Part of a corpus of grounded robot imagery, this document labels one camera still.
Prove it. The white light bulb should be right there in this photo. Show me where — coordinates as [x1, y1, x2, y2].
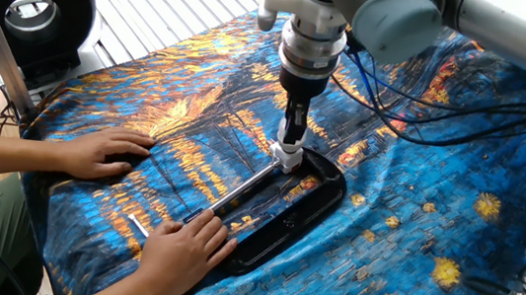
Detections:
[274, 116, 311, 156]

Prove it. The blue orange painted tablecloth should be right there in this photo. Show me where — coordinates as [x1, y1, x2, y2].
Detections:
[2, 0, 526, 295]

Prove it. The dark tangled cord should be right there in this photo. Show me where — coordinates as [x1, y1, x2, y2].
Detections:
[0, 85, 28, 131]

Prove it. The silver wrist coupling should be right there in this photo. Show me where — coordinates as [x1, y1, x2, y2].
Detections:
[274, 13, 351, 84]

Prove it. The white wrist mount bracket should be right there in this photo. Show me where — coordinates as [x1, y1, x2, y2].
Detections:
[255, 0, 353, 42]

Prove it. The person's right hand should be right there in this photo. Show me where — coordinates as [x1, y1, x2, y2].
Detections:
[134, 201, 242, 295]

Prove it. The small silver stick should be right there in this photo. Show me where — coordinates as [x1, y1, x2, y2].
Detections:
[125, 214, 153, 241]

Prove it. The silver lamp rod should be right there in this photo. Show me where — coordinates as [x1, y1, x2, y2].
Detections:
[182, 148, 278, 238]

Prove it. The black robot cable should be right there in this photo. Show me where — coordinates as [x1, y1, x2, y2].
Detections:
[326, 70, 526, 137]
[336, 42, 526, 159]

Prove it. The person's left hand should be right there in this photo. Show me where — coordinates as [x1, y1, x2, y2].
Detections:
[53, 119, 158, 188]

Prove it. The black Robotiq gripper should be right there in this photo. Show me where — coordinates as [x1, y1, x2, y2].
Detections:
[270, 67, 331, 149]

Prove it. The white lamp socket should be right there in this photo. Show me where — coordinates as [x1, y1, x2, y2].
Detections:
[265, 140, 306, 177]

